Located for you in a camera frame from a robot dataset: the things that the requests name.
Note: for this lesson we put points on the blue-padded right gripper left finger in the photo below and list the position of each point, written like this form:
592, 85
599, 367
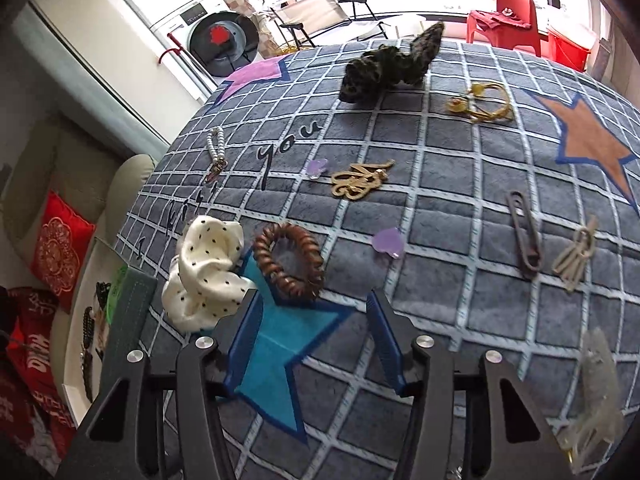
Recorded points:
153, 421

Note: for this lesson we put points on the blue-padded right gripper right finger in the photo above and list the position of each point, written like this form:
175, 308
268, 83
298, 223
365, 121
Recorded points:
506, 435

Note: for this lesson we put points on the black beaded barrette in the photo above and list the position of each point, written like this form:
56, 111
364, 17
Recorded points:
86, 371

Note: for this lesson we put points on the black claw hair clip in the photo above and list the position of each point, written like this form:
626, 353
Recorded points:
102, 292

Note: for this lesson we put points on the clear plastic hair claw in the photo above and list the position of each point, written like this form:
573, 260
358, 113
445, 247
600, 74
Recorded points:
602, 419

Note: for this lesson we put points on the red printed fabric cushion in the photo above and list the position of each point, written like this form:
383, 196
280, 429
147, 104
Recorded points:
33, 414

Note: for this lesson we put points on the white polka dot scrunchie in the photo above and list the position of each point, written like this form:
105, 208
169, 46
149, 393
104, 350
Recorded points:
202, 287

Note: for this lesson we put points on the brown paperclip hair clip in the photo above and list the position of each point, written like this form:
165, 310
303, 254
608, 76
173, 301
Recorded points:
526, 234

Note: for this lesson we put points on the red embroidered cushion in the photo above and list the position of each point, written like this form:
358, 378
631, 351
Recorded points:
61, 246

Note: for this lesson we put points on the purple heart hair clip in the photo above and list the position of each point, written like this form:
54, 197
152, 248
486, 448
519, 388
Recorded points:
389, 242

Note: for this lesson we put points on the grey plaid star bedspread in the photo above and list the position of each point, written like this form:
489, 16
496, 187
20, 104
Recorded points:
447, 196

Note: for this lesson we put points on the beige sofa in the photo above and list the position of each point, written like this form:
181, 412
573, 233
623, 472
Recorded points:
98, 185

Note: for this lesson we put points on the gold script hair clip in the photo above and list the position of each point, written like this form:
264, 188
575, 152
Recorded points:
361, 179

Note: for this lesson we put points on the white pearl hair clip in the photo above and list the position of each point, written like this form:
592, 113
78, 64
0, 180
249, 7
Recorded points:
216, 147

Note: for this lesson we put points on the small lilac hair clip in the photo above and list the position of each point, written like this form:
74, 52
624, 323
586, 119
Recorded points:
315, 168

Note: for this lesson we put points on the red plastic bin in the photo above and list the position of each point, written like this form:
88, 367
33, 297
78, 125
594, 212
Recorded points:
571, 46

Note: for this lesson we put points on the dark leopard print scrunchie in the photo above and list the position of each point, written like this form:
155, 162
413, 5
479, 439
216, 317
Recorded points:
381, 69

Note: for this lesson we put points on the white washing machine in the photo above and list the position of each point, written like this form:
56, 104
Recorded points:
205, 43

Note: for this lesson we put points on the red plastic chair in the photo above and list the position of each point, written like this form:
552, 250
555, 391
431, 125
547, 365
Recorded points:
513, 24

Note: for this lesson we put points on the black folding chair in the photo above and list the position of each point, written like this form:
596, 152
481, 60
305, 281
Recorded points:
302, 21

